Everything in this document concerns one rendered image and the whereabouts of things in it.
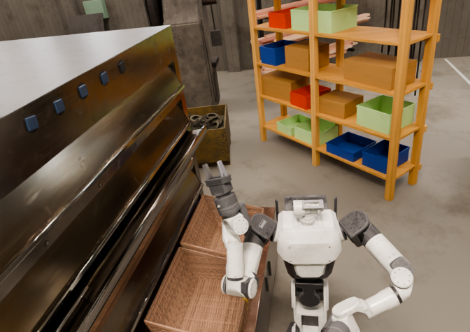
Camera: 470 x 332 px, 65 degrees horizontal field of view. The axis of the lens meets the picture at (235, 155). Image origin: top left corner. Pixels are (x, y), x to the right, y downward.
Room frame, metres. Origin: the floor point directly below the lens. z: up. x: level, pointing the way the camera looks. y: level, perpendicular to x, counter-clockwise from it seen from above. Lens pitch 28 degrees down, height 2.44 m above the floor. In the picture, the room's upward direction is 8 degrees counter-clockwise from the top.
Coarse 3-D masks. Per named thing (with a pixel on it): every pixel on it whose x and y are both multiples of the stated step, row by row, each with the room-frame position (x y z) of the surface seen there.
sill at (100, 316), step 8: (192, 160) 2.39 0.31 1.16; (184, 176) 2.19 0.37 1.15; (176, 184) 2.05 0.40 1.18; (168, 200) 1.90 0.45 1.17; (160, 216) 1.76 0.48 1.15; (152, 224) 1.66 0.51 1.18; (144, 240) 1.54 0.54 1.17; (136, 256) 1.44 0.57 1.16; (128, 264) 1.37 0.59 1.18; (128, 272) 1.35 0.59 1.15; (120, 280) 1.28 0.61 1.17; (112, 296) 1.19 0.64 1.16; (104, 304) 1.14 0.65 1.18; (104, 312) 1.12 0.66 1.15; (96, 320) 1.06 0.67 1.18; (96, 328) 1.05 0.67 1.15
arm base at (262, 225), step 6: (252, 216) 1.29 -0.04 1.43; (258, 216) 1.29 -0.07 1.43; (264, 216) 1.29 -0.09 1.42; (252, 222) 1.26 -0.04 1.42; (258, 222) 1.26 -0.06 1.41; (264, 222) 1.26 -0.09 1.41; (270, 222) 1.27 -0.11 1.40; (276, 222) 1.27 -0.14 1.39; (252, 228) 1.24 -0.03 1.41; (258, 228) 1.24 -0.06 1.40; (264, 228) 1.24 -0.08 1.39; (270, 228) 1.24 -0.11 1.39; (258, 234) 1.22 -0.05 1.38; (264, 234) 1.22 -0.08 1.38; (270, 234) 1.22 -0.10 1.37; (264, 240) 1.22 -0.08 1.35
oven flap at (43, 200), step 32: (160, 96) 2.09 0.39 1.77; (96, 128) 1.49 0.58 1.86; (128, 128) 1.67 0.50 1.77; (64, 160) 1.25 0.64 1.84; (96, 160) 1.37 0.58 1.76; (32, 192) 1.06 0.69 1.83; (64, 192) 1.15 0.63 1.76; (0, 224) 0.91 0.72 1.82; (32, 224) 0.98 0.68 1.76; (0, 256) 0.85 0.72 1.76
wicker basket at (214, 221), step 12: (204, 204) 2.33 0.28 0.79; (192, 216) 2.12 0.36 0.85; (204, 216) 2.24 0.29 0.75; (216, 216) 2.35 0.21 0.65; (192, 228) 2.04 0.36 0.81; (204, 228) 2.17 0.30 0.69; (216, 228) 2.28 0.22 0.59; (180, 240) 1.87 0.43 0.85; (192, 240) 1.97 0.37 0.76; (204, 240) 2.08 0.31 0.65; (216, 240) 2.13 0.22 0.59; (204, 252) 1.82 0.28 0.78; (216, 252) 1.79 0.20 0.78
